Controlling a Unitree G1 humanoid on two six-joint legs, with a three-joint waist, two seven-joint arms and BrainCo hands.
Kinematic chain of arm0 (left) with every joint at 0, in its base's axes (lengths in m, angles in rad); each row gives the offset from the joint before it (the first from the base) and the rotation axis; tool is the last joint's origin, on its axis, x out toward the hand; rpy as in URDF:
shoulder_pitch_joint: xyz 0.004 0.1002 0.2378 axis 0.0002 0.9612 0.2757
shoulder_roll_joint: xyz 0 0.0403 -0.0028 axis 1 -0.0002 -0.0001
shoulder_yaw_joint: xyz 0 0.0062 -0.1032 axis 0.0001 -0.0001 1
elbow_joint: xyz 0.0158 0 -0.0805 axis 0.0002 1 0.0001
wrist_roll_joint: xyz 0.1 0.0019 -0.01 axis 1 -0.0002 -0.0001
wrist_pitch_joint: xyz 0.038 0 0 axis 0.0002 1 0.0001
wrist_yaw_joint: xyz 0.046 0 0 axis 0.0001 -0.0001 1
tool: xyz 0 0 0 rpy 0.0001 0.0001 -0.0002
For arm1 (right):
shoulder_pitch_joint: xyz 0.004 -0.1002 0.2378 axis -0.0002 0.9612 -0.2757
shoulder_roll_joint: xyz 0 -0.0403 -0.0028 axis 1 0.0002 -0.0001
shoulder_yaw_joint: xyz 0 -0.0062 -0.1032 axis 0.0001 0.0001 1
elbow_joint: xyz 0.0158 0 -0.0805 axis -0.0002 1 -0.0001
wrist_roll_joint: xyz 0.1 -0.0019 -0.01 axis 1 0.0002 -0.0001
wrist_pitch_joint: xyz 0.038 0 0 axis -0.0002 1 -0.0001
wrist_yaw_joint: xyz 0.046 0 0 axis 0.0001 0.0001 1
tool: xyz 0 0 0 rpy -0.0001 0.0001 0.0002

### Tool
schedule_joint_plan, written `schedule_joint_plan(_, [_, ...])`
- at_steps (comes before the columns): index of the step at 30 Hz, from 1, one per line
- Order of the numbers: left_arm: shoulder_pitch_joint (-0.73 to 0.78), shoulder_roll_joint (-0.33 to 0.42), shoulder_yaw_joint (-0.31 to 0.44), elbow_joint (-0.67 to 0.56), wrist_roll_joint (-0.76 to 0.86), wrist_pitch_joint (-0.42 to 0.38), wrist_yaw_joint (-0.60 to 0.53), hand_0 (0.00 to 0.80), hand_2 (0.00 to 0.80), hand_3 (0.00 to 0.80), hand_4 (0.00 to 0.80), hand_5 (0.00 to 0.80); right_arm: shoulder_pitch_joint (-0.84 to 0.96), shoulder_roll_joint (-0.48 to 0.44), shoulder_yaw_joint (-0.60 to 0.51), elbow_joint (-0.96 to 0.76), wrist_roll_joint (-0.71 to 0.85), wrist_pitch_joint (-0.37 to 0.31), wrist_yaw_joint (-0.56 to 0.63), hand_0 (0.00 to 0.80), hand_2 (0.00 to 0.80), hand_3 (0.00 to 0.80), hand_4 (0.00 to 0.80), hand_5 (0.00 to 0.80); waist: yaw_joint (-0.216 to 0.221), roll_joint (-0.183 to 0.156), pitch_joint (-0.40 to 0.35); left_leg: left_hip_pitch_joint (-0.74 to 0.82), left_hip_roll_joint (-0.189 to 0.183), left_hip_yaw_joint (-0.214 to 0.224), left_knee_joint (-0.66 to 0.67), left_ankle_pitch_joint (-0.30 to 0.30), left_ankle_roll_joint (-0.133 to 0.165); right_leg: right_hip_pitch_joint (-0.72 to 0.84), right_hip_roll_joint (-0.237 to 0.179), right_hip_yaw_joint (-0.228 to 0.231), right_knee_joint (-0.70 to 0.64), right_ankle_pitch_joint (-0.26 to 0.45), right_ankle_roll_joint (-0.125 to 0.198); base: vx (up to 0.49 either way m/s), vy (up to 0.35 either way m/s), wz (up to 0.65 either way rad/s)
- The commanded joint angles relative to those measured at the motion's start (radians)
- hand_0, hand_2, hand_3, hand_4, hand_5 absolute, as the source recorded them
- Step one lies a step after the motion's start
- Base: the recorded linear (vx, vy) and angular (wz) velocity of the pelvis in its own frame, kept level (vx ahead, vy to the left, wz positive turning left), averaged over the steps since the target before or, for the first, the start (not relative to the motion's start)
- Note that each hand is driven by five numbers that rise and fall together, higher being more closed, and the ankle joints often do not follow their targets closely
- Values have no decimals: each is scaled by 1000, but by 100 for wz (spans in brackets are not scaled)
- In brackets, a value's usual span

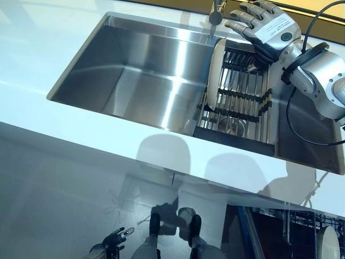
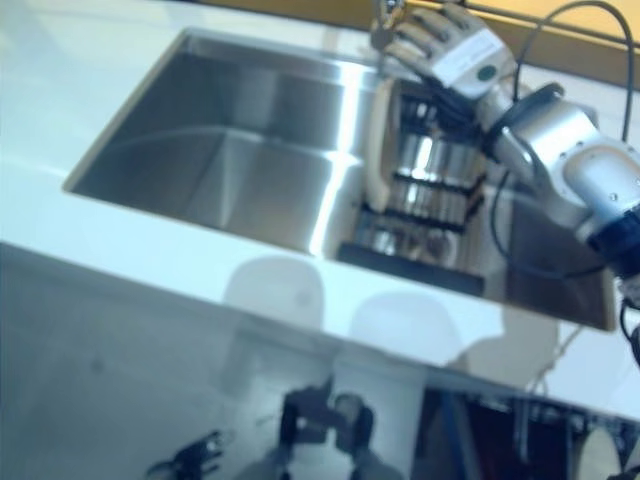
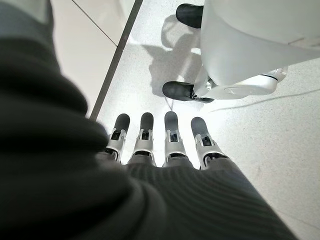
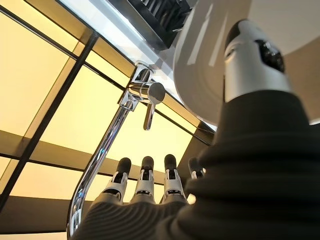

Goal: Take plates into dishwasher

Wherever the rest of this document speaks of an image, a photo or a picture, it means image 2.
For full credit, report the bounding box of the dark right robot hand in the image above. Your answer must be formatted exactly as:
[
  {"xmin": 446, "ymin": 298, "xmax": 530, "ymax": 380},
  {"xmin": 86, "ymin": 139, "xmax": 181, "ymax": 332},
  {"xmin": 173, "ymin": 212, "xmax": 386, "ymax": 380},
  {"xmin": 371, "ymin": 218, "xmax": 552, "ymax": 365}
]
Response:
[{"xmin": 387, "ymin": 5, "xmax": 516, "ymax": 129}]

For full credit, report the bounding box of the open dishwasher rack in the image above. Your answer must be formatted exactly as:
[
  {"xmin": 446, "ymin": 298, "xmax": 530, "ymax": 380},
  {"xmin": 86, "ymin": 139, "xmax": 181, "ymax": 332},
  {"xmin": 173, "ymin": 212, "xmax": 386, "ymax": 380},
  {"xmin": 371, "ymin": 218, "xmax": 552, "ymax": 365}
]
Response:
[{"xmin": 422, "ymin": 387, "xmax": 640, "ymax": 480}]

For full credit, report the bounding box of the chrome gooseneck kitchen faucet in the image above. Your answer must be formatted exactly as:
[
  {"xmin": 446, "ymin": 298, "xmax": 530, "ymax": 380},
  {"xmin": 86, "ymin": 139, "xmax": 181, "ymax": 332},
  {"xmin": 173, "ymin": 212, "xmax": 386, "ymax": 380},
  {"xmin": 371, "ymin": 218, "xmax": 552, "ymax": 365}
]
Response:
[{"xmin": 369, "ymin": 0, "xmax": 407, "ymax": 47}]

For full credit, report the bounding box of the stainless steel double sink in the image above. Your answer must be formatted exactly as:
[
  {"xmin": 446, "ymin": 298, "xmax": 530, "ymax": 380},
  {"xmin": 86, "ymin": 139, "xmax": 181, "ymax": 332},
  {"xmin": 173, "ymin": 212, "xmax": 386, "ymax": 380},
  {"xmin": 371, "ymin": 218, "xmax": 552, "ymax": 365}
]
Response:
[{"xmin": 62, "ymin": 27, "xmax": 619, "ymax": 334}]

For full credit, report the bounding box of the white glossy base cabinet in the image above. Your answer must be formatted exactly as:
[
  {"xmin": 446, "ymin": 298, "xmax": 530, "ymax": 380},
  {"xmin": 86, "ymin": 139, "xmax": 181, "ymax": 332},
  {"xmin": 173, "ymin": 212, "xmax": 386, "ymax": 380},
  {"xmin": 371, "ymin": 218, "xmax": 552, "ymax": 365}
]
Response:
[{"xmin": 0, "ymin": 239, "xmax": 431, "ymax": 480}]

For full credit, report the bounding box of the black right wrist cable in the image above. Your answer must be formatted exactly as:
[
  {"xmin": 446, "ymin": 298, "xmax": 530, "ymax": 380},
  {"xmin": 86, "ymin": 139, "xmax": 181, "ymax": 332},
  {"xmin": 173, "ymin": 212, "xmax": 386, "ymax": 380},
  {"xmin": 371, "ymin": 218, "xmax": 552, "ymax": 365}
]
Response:
[{"xmin": 488, "ymin": 169, "xmax": 619, "ymax": 279}]

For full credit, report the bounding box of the grey right arm cable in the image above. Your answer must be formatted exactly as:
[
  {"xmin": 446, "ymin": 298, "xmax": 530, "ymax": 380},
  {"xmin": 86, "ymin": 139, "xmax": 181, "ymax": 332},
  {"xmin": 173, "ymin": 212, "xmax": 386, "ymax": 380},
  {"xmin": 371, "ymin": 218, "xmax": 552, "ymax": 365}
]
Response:
[{"xmin": 514, "ymin": 0, "xmax": 635, "ymax": 141}]

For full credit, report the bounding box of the black wire sink dish rack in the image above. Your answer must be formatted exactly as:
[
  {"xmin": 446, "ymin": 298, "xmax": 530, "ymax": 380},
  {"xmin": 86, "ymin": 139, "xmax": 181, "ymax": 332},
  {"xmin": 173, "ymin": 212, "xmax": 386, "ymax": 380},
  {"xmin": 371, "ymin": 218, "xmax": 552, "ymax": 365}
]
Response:
[{"xmin": 337, "ymin": 84, "xmax": 489, "ymax": 296}]

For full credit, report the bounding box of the dark wire dishwasher lower rack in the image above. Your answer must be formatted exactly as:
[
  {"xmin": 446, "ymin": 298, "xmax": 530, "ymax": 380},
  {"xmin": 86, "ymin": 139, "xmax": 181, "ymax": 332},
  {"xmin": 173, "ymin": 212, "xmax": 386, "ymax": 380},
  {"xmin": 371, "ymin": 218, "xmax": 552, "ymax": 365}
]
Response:
[{"xmin": 469, "ymin": 394, "xmax": 640, "ymax": 480}]

